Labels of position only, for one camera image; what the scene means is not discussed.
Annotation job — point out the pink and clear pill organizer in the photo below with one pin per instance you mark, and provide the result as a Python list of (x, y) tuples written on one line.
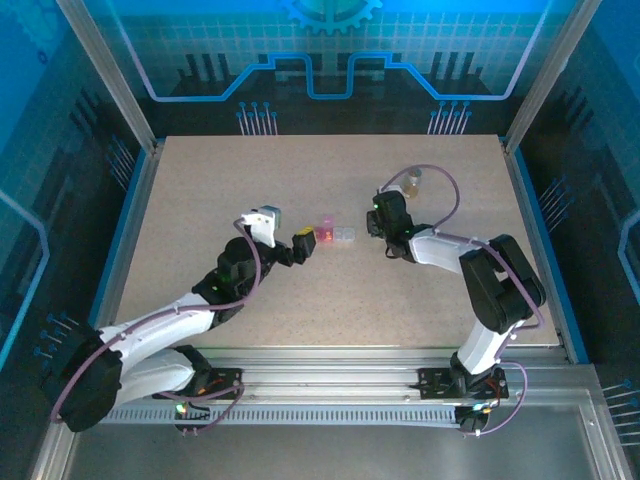
[(340, 237)]

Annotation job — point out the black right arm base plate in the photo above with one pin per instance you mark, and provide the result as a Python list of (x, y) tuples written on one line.
[(435, 382)]

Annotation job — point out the black connector box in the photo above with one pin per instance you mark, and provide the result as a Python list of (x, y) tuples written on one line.
[(192, 412), (472, 420)]

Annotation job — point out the aluminium mounting rail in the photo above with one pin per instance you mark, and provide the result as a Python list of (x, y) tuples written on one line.
[(325, 370)]

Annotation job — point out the brushed metal panel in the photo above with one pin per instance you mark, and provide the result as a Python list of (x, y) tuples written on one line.
[(325, 455)]

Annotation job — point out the aluminium corner post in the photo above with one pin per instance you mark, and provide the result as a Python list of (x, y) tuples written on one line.
[(550, 75), (115, 85)]

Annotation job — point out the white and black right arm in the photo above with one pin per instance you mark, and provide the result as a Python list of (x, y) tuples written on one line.
[(440, 250)]

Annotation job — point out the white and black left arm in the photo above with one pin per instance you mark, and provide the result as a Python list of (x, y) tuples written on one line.
[(150, 325)]

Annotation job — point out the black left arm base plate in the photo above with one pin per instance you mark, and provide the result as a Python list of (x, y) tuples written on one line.
[(227, 380)]

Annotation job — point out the clear bottle with sticker lid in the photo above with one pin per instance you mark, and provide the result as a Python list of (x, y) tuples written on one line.
[(413, 186)]

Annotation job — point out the blue table edge strip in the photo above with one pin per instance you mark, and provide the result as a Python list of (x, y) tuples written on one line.
[(541, 225), (131, 200)]

